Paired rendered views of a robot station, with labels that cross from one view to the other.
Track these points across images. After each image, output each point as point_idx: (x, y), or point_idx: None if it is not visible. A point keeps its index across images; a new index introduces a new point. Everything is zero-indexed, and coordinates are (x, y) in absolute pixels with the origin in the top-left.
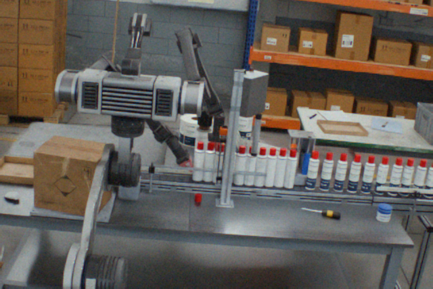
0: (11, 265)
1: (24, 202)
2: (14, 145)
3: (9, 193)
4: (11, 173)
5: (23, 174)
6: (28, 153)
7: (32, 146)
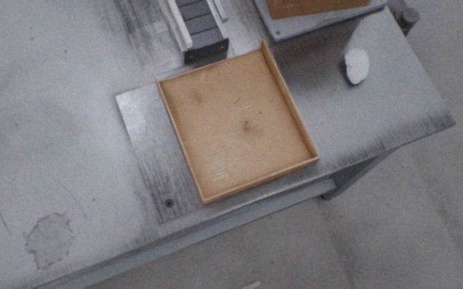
0: (215, 225)
1: (349, 43)
2: (76, 264)
3: (363, 64)
4: (255, 142)
5: (245, 116)
6: (113, 193)
7: (60, 215)
